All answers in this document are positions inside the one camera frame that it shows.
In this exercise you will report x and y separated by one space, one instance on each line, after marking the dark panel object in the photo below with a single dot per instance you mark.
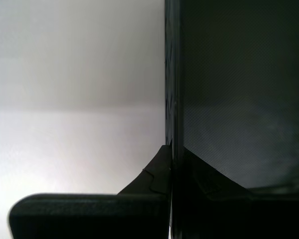
239 74

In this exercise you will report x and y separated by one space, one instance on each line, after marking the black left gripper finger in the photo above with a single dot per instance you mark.
239 219
94 216

